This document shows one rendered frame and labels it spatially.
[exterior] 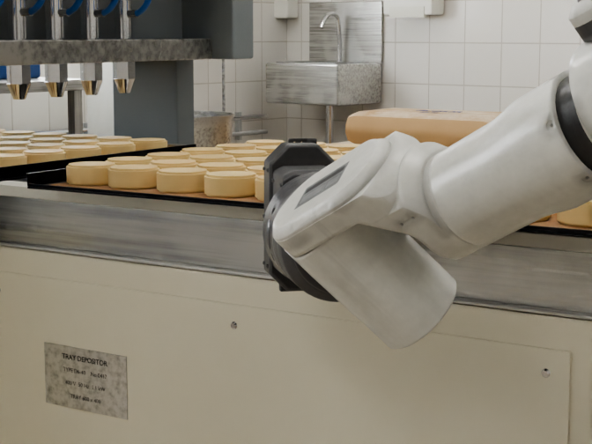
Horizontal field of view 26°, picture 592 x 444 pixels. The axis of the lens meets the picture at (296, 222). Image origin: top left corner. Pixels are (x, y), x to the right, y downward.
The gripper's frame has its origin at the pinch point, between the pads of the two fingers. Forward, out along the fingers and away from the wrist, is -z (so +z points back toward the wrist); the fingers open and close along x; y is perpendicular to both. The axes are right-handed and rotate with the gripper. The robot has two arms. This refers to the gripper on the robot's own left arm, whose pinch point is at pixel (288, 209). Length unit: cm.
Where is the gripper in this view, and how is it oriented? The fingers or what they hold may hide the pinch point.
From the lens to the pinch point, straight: 108.9
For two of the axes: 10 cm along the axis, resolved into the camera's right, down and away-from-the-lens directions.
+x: 0.0, -9.9, -1.5
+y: -9.8, 0.3, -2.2
